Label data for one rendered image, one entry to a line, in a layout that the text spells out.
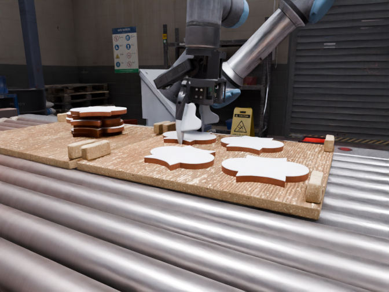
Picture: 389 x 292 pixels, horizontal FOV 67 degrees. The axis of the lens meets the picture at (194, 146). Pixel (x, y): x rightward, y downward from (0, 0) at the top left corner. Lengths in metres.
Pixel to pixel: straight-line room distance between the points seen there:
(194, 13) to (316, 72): 4.66
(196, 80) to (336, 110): 4.72
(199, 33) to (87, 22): 6.60
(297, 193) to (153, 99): 0.85
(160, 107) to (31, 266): 0.91
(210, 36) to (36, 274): 0.51
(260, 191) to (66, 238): 0.24
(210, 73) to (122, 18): 6.02
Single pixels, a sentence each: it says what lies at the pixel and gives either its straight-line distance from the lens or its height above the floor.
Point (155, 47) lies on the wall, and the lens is 6.15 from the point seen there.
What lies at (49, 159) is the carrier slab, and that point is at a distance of 0.62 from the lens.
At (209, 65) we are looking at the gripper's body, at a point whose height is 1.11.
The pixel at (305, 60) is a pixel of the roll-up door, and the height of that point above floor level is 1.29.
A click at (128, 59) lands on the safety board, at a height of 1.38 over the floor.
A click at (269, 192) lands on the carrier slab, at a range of 0.41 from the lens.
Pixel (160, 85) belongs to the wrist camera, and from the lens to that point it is 0.71.
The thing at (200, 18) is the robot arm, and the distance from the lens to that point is 0.65.
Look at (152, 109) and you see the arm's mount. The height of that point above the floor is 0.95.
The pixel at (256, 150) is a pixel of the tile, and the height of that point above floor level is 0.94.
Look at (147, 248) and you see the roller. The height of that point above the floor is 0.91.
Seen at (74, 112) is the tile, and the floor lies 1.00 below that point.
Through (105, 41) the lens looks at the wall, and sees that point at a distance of 6.87.
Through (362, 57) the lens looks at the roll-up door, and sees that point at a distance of 5.29.
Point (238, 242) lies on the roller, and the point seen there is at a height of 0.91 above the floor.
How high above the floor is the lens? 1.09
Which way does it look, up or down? 14 degrees down
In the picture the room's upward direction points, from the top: straight up
